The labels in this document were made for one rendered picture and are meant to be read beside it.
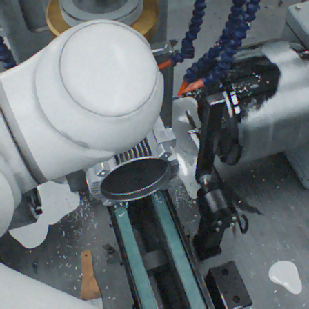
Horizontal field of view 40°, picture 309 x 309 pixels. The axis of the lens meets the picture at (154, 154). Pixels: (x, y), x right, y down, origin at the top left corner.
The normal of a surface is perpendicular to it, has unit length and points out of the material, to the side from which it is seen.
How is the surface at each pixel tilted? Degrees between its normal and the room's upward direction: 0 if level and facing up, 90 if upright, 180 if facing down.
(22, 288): 49
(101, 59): 27
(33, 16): 90
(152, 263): 0
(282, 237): 0
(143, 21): 0
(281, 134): 77
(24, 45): 90
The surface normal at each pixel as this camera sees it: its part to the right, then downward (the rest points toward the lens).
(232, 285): -0.01, -0.56
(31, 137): 0.13, 0.27
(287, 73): 0.10, -0.25
